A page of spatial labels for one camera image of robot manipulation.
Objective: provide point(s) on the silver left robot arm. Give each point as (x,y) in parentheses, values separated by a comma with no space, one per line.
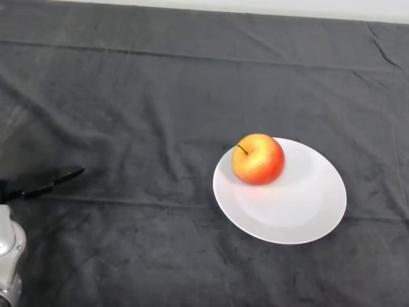
(9,252)

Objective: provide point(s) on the red yellow apple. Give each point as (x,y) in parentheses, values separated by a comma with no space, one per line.
(258,159)

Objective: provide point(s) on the white round plate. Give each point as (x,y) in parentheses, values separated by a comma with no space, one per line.
(287,208)

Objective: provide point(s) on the dark grey cloth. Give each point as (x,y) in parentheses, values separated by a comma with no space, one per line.
(191,80)

